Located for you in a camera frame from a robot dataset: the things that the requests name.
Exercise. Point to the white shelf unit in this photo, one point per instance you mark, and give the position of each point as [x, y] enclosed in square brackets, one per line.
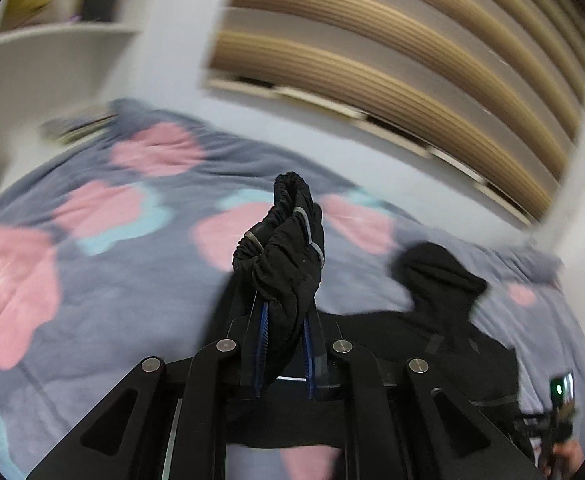
[57, 55]

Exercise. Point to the white post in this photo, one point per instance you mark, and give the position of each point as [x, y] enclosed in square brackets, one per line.
[577, 160]

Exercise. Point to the grey blanket with pink flowers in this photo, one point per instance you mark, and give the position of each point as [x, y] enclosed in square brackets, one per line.
[97, 285]

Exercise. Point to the black garment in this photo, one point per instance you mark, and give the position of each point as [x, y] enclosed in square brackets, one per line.
[282, 260]

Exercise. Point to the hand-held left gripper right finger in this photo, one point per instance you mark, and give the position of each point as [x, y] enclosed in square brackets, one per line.
[309, 355]

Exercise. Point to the wooden slatted panel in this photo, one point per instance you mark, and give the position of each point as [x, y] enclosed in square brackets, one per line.
[372, 75]

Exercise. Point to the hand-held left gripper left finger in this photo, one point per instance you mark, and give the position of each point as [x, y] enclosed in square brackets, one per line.
[262, 347]

